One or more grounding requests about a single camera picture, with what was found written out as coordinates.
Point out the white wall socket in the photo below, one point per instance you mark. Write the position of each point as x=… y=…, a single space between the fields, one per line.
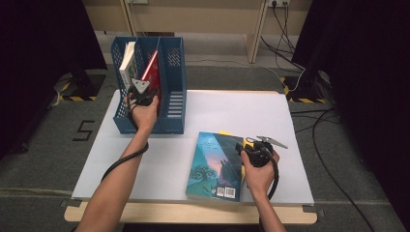
x=278 y=2
x=138 y=1

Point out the person's right hand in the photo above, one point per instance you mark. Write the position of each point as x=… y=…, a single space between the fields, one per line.
x=261 y=180

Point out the black curtain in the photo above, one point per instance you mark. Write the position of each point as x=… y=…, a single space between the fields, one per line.
x=370 y=64
x=38 y=48

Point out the person's left hand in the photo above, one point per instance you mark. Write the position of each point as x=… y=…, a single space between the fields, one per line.
x=143 y=116

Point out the black stand base striped tape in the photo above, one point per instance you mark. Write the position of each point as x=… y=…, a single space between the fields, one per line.
x=74 y=92
x=296 y=93

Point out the blue file rack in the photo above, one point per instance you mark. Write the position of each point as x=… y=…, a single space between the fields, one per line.
x=175 y=80

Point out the wooden table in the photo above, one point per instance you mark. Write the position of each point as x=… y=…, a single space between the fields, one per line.
x=193 y=214

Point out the teal illustrated book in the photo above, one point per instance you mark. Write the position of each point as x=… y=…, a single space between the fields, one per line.
x=209 y=167

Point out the yellow book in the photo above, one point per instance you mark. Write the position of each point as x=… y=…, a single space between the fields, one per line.
x=225 y=133

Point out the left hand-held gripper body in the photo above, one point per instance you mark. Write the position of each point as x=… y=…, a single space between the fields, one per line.
x=140 y=93

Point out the red book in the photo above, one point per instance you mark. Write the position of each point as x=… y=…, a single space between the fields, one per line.
x=154 y=74

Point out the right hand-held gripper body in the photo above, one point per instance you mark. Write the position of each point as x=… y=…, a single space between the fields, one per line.
x=261 y=154

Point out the beige wooden desk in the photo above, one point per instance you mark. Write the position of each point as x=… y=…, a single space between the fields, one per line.
x=199 y=17

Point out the white table board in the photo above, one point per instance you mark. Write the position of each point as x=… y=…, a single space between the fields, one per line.
x=219 y=106

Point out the white picture-grid book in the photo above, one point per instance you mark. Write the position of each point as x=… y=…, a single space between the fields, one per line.
x=129 y=67

